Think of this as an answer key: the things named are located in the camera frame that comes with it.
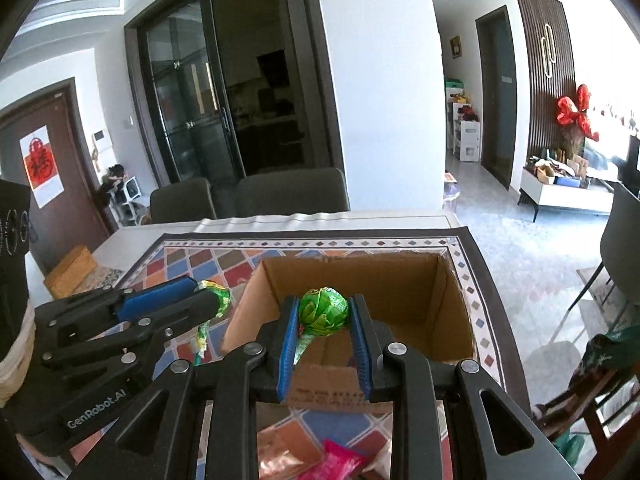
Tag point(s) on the green lollipop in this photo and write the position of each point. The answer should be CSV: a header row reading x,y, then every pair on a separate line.
x,y
216,291
324,310

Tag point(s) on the white wall intercom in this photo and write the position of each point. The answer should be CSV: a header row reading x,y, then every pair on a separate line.
x,y
102,141

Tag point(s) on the brown cardboard box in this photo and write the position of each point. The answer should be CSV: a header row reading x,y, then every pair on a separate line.
x,y
435,300

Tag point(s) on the small framed picture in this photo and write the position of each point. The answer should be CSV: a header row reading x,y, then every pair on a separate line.
x,y
455,47

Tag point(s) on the dark green chair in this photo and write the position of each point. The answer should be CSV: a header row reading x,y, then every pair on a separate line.
x,y
620,240

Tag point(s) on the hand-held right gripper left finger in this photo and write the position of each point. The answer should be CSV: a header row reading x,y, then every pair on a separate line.
x,y
286,355

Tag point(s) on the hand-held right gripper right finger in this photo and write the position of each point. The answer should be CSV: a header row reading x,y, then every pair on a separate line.
x,y
361,355

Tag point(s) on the dark green garment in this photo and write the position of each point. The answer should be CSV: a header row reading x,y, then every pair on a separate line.
x,y
612,355

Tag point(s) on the dark interior door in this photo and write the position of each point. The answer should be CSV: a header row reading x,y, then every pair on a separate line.
x,y
497,100

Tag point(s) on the white drawer unit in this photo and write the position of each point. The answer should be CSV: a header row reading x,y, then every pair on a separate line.
x,y
467,140

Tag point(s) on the brown wooden chair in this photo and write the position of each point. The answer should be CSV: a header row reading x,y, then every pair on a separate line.
x,y
600,410

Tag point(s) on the small white rack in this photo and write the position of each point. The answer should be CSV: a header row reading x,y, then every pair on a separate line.
x,y
132,190

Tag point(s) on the pink snack packet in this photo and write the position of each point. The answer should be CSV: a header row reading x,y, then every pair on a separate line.
x,y
340,462

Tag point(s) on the red bow balloon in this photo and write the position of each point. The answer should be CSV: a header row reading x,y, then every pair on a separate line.
x,y
570,112

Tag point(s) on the red and white door poster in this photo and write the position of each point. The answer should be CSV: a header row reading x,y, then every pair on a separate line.
x,y
42,167

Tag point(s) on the grey dining chair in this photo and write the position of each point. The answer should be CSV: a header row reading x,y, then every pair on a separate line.
x,y
292,192
182,202

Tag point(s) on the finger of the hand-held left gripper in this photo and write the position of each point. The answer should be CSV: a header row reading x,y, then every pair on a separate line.
x,y
160,296
190,312

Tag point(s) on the copper foil snack packet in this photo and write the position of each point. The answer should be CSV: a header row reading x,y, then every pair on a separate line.
x,y
280,455

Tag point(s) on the colourful diamond patterned tablecloth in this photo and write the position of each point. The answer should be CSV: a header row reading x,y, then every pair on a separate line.
x,y
210,260

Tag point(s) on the dark slatted wall panel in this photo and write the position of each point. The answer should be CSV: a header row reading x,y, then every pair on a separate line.
x,y
537,85

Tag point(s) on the teal cloth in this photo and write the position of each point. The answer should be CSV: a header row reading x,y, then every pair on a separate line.
x,y
570,455

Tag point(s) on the clutter of boxes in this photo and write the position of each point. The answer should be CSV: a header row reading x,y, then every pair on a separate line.
x,y
560,170

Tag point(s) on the white low cabinet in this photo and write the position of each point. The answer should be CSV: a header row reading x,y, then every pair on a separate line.
x,y
565,200

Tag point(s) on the dark glass sliding door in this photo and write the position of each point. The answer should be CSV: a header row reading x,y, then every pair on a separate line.
x,y
195,100

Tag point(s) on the black bag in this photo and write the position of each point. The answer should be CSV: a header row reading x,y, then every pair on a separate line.
x,y
117,174

